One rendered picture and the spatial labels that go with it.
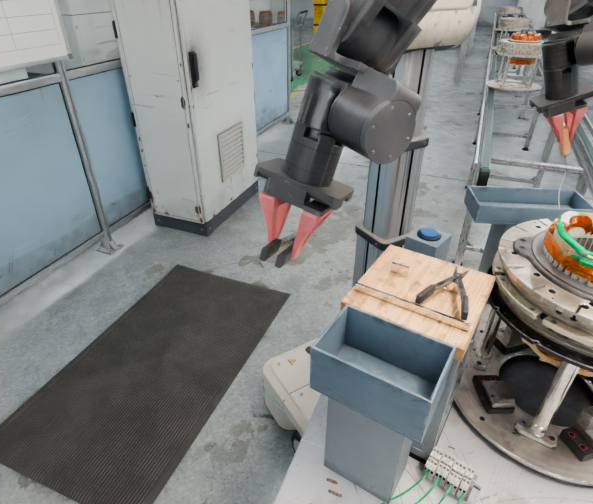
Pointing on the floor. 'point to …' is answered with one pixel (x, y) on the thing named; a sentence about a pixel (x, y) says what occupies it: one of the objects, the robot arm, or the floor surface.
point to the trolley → (300, 44)
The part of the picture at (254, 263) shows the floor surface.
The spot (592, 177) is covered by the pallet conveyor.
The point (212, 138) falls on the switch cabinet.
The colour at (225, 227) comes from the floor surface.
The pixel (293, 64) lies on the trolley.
